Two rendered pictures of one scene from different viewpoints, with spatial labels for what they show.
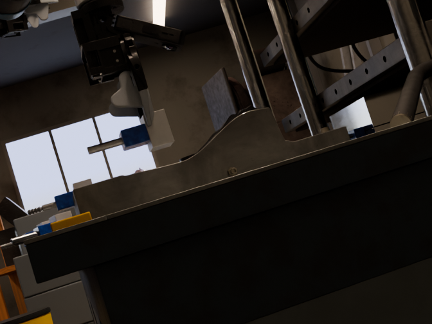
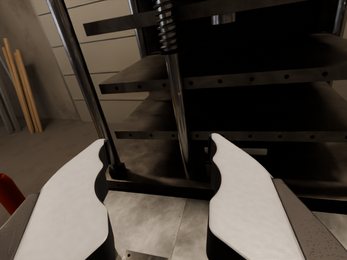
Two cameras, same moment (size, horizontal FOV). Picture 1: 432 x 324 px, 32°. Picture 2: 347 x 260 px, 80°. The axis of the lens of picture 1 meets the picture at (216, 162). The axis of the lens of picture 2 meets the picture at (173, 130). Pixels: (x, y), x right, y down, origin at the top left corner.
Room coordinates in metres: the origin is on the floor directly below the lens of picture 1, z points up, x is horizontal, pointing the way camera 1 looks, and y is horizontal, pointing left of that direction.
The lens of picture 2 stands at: (1.89, 0.38, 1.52)
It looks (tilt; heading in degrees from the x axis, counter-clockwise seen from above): 29 degrees down; 303
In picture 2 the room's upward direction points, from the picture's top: 10 degrees counter-clockwise
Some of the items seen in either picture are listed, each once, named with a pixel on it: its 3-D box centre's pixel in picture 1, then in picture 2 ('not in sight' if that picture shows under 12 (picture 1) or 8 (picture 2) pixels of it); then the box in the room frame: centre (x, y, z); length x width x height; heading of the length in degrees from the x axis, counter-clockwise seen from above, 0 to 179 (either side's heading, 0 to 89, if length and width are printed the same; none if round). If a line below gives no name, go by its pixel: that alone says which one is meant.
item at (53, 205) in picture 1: (61, 202); not in sight; (1.43, 0.31, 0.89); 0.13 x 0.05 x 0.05; 103
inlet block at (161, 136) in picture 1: (128, 139); not in sight; (1.17, 0.12, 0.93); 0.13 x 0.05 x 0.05; 103
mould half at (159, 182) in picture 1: (203, 170); not in sight; (1.43, 0.03, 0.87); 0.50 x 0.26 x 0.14; 103
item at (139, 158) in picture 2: not in sight; (227, 144); (2.20, -0.70, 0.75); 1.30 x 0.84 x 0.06; 13
